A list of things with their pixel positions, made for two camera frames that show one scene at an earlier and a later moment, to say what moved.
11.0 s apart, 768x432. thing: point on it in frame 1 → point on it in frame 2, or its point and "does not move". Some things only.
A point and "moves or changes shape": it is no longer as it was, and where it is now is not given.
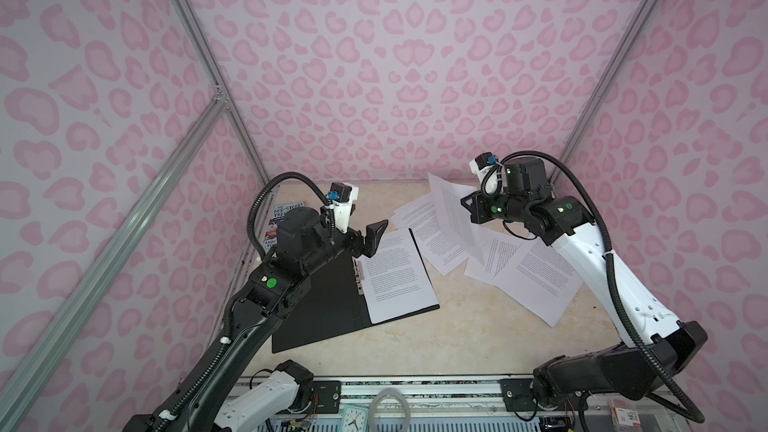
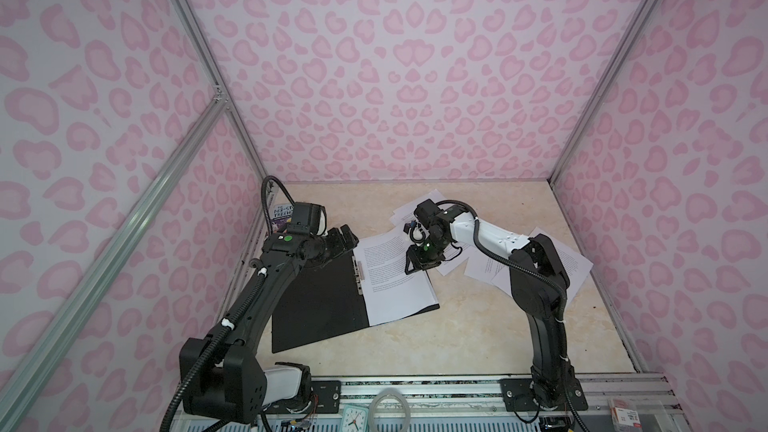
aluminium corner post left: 207,53 does not move
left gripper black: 355,247 → 339,244
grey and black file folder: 336,301 does not move
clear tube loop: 373,404 does not move
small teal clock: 355,419 does not move
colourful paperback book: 278,213 does not move
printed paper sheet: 458,218 moves or changes shape
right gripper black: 476,208 → 416,258
